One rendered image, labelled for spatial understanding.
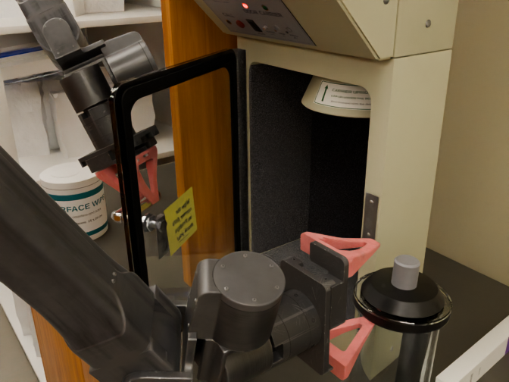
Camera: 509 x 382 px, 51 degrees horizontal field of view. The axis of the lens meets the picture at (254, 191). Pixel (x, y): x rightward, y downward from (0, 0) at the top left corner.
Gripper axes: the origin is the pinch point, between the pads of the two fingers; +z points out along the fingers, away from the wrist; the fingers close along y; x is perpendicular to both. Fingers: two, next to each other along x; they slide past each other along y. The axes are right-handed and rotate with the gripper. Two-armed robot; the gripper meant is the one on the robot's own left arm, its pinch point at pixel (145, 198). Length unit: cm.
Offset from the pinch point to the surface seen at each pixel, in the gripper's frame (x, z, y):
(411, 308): 8.8, 18.6, -34.3
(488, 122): -49, 18, -40
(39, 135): -67, -17, 91
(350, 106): -13.3, -0.1, -28.8
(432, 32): -12.0, -5.3, -42.2
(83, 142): -72, -9, 80
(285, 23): -7.4, -13.6, -27.2
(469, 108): -51, 15, -38
